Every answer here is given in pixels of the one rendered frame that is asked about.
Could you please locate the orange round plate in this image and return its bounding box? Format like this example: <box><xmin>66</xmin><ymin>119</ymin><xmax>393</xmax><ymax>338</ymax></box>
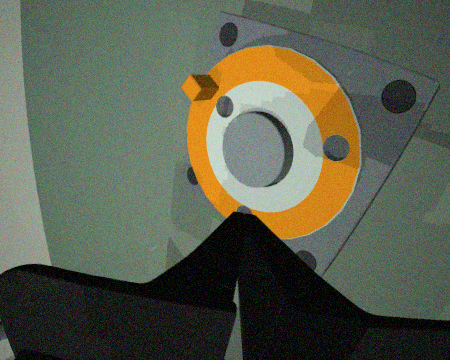
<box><xmin>181</xmin><ymin>45</ymin><xmax>364</xmax><ymax>240</ymax></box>

